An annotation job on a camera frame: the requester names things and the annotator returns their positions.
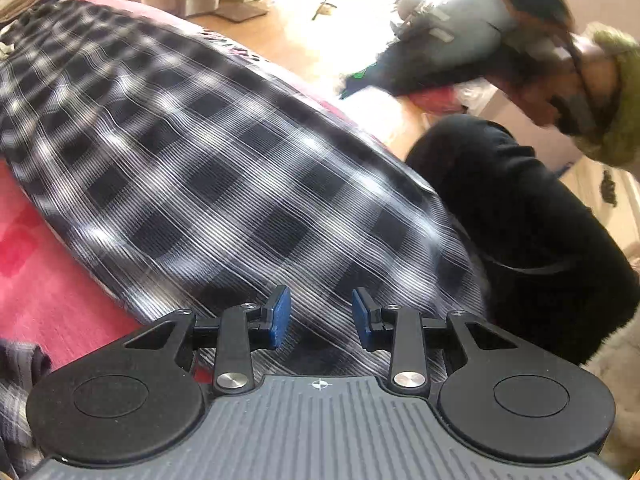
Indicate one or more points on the pink plastic bag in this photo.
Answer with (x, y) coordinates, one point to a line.
(437, 100)

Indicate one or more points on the person's right hand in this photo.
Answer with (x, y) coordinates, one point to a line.
(535, 100)

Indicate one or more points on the cream cabinet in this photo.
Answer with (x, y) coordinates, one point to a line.
(600, 210)

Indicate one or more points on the pink floral blanket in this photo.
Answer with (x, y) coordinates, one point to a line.
(45, 270)

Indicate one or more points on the person's right forearm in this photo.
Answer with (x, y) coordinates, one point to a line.
(620, 100)

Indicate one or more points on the brown doormat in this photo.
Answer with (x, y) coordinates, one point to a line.
(240, 11)

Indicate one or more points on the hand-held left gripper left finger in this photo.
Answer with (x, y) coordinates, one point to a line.
(280, 317)

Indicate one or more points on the green cream fleece robe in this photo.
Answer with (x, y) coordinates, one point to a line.
(620, 385)

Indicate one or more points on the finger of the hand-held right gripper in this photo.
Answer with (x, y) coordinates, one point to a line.
(370, 82)

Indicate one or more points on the black white plaid shirt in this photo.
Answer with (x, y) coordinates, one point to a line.
(200, 160)

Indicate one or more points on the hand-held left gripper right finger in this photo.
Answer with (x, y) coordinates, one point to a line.
(362, 320)

